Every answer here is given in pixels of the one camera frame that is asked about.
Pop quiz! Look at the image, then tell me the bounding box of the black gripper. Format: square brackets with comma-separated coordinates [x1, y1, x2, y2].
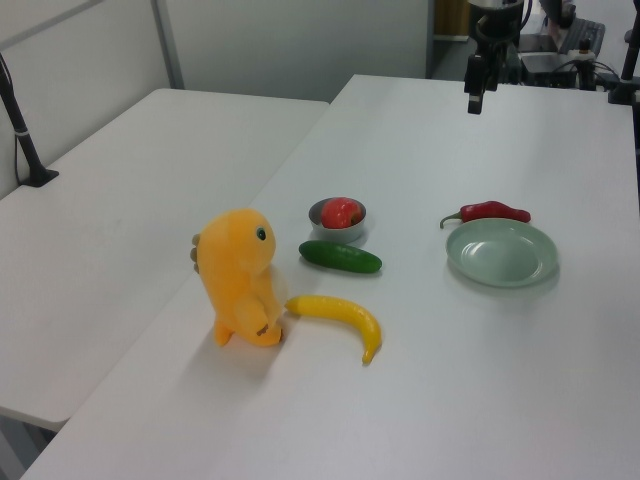
[464, 0, 525, 115]

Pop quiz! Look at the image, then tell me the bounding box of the red apple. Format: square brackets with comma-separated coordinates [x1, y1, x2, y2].
[320, 197, 364, 230]

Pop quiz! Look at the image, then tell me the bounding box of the gray metal box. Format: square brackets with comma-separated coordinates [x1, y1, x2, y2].
[519, 52, 581, 89]

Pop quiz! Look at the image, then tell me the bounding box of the yellow wooden board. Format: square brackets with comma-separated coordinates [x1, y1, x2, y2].
[433, 0, 474, 39]

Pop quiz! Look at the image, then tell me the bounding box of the black keyboard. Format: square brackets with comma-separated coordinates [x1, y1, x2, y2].
[557, 17, 606, 56]

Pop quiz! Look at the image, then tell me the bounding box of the red chili pepper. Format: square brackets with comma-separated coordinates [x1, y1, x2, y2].
[439, 200, 532, 230]

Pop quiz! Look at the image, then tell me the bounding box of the black clamped stand pole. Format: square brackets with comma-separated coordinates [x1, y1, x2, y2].
[607, 29, 640, 106]

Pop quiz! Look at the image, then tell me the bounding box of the pale green plate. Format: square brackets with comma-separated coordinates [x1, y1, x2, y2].
[445, 218, 560, 289]

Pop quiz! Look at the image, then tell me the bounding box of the small gray bowl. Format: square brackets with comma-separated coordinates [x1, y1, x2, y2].
[307, 197, 370, 245]

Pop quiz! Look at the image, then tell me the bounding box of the green cucumber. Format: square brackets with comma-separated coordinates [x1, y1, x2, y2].
[298, 239, 384, 276]

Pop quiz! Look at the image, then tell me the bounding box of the yellow banana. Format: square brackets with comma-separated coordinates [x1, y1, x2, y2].
[283, 293, 384, 365]

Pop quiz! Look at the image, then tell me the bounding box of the orange plush dinosaur toy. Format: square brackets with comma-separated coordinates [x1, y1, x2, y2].
[188, 208, 291, 349]

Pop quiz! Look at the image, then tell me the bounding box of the gray partition post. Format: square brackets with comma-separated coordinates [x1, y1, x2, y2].
[149, 0, 186, 91]

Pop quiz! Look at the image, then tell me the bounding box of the black camera stand pole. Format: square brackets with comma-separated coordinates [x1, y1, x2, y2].
[0, 52, 60, 189]

